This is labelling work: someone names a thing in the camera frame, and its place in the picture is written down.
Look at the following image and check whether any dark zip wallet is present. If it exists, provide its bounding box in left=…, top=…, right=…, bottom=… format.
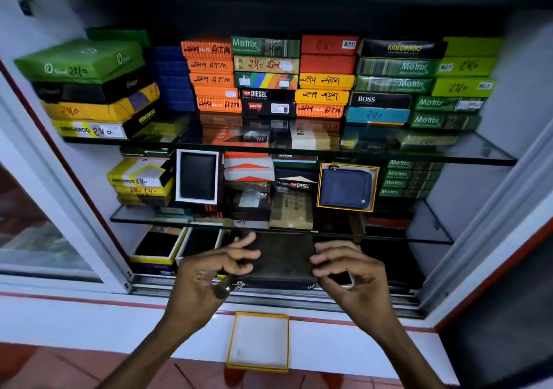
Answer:
left=218, top=231, right=346, bottom=299

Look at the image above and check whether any blue zip wallet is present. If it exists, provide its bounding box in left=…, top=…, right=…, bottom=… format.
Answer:
left=320, top=166, right=374, bottom=210

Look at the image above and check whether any pile of assorted wallet packs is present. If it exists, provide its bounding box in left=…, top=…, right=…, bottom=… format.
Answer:
left=107, top=149, right=444, bottom=230

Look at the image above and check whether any white-edged open wallet box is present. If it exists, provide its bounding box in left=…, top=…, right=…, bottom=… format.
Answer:
left=175, top=228, right=226, bottom=267

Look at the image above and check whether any long glass shelf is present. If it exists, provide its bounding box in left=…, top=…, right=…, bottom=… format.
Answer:
left=64, top=130, right=518, bottom=167

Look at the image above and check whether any aluminium sliding door track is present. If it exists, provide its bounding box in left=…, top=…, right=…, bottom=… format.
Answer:
left=130, top=273, right=427, bottom=319

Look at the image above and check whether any row of colourful wallet boxes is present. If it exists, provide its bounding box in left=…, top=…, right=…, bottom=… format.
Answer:
left=14, top=28, right=505, bottom=149

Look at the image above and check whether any white open display box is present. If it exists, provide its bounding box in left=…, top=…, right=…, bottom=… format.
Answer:
left=175, top=149, right=220, bottom=206

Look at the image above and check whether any black leather wallet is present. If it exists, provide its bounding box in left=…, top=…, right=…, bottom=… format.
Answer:
left=180, top=153, right=217, bottom=201

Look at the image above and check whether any short glass shelf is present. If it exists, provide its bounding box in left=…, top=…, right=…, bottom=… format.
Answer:
left=110, top=200, right=454, bottom=246

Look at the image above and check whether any person's right hand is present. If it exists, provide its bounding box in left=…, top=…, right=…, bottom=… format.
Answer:
left=310, top=241, right=396, bottom=333

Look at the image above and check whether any white sliding glass door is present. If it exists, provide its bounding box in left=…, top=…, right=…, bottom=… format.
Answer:
left=0, top=58, right=133, bottom=295

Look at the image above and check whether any person's left hand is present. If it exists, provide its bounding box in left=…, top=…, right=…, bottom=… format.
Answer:
left=166, top=232, right=262, bottom=331

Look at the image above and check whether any yellow open display box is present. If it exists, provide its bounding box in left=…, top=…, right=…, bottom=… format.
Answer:
left=316, top=162, right=380, bottom=213

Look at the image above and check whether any person's right forearm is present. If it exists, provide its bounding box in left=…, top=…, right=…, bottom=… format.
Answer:
left=365, top=313, right=446, bottom=389

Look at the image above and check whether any yellow-edged open wallet box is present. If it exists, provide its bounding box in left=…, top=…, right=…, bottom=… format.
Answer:
left=128, top=225, right=189, bottom=269

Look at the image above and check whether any white display cabinet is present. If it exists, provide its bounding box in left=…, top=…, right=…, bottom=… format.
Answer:
left=0, top=0, right=553, bottom=331

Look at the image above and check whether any person's left forearm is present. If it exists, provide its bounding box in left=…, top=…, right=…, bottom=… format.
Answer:
left=97, top=311, right=204, bottom=389

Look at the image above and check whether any empty yellow-rimmed box tray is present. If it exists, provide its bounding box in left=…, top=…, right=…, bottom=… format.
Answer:
left=226, top=312, right=290, bottom=374

